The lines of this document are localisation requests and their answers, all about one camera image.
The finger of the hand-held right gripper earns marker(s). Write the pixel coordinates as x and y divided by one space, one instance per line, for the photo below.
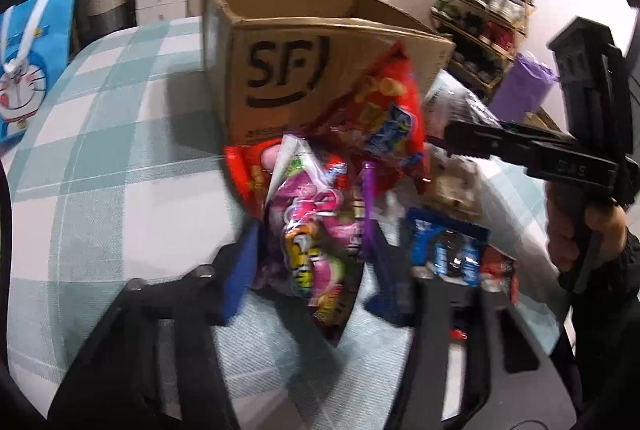
475 139

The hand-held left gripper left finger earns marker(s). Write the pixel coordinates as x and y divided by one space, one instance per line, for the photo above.
240 275

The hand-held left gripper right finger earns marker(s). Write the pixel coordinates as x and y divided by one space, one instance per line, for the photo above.
390 290

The shiny clear plastic packet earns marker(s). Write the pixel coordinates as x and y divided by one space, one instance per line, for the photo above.
452 104

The blue cookie packet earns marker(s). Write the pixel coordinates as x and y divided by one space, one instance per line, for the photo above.
445 245

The pink purple snack packet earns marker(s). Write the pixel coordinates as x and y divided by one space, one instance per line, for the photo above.
310 235

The red snack packet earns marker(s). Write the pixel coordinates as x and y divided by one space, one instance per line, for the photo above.
245 175

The brown cardboard box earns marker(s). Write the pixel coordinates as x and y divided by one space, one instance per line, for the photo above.
280 69

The person's right forearm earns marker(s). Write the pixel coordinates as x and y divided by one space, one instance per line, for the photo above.
610 335

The person's right hand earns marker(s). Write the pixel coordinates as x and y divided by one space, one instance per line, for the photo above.
556 235

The beige snack packet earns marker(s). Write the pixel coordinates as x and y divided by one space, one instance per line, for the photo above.
452 182

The purple bag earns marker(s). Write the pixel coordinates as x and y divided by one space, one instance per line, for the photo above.
525 82

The large red snack bag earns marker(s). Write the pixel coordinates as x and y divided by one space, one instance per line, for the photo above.
380 109

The small red candy packet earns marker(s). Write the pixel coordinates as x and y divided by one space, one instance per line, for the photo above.
500 272

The wooden shoe rack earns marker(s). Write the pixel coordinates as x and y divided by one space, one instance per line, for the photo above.
480 24

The blue cartoon gift bag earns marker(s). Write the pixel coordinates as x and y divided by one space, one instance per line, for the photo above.
30 69

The grey white laundry basket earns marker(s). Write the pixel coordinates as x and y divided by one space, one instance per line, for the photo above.
107 9

